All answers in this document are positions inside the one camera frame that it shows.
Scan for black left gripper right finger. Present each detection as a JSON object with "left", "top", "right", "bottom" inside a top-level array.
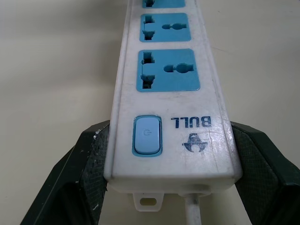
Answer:
[{"left": 230, "top": 120, "right": 300, "bottom": 225}]

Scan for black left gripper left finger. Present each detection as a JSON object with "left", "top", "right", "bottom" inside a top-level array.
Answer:
[{"left": 20, "top": 120, "right": 111, "bottom": 225}]

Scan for white power strip blue sockets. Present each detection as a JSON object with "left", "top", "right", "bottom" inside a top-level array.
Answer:
[{"left": 103, "top": 0, "right": 243, "bottom": 212}]

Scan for white power strip cable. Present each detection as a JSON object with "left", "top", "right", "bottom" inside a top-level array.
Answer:
[{"left": 179, "top": 184, "right": 211, "bottom": 225}]

